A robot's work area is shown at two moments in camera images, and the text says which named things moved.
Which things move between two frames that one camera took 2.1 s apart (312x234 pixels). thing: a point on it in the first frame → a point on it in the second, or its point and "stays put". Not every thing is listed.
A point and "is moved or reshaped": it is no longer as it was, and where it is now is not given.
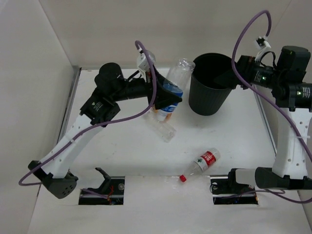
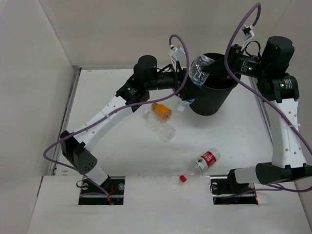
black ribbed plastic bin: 206,97 stays put
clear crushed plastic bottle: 165,130 stays put
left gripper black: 151,88 → 183,81
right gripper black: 245,68 → 235,55
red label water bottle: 206,160 stays put
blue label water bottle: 178,79 is moved or reshaped
